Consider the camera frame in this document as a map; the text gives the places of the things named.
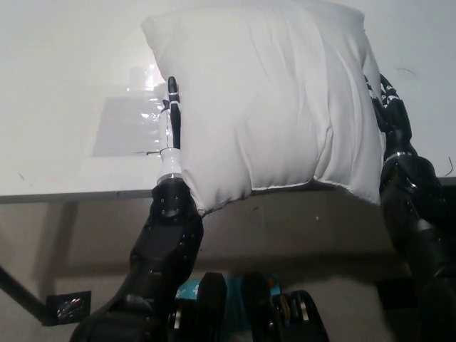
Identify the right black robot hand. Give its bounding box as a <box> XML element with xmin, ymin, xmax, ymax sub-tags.
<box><xmin>363</xmin><ymin>72</ymin><xmax>411</xmax><ymax>135</ymax></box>

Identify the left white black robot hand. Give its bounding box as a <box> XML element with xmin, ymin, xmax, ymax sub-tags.
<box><xmin>158</xmin><ymin>76</ymin><xmax>185</xmax><ymax>151</ymax></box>

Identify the white square pillow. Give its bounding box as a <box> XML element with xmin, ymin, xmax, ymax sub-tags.
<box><xmin>140</xmin><ymin>0</ymin><xmax>388</xmax><ymax>217</ymax></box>

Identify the grey plastic sheet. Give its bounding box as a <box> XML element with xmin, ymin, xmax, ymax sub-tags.
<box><xmin>91</xmin><ymin>95</ymin><xmax>168</xmax><ymax>158</ymax></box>

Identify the black diagonal table leg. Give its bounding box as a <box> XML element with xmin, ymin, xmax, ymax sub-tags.
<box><xmin>0</xmin><ymin>264</ymin><xmax>50</xmax><ymax>315</ymax></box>

